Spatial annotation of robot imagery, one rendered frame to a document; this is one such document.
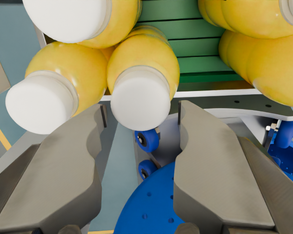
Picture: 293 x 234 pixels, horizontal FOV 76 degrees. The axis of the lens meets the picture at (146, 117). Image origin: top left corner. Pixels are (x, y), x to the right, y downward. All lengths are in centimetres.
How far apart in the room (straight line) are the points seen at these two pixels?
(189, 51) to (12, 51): 129
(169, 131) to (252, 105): 14
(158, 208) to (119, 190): 171
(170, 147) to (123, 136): 117
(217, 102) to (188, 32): 12
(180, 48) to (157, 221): 23
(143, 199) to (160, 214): 3
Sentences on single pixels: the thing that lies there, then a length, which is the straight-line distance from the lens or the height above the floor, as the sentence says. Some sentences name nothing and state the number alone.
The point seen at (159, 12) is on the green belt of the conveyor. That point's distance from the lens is 29.
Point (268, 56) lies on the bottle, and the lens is 20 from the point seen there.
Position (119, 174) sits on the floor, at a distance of 180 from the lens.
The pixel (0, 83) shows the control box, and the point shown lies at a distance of 24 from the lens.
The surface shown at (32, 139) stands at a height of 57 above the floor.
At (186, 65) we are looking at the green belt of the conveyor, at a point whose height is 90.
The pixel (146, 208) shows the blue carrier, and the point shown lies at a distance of 26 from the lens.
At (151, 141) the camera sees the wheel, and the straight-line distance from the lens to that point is 26.
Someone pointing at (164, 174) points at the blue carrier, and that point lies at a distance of 29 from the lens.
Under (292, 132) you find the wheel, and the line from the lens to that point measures 32.
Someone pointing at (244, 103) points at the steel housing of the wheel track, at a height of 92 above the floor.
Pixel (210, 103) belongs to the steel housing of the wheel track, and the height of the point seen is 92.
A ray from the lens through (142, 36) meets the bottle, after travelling 17.
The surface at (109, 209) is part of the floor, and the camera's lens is 224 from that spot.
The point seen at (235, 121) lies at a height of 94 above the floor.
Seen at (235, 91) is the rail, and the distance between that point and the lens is 25.
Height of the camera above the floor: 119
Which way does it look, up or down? 59 degrees down
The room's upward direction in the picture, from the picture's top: 178 degrees counter-clockwise
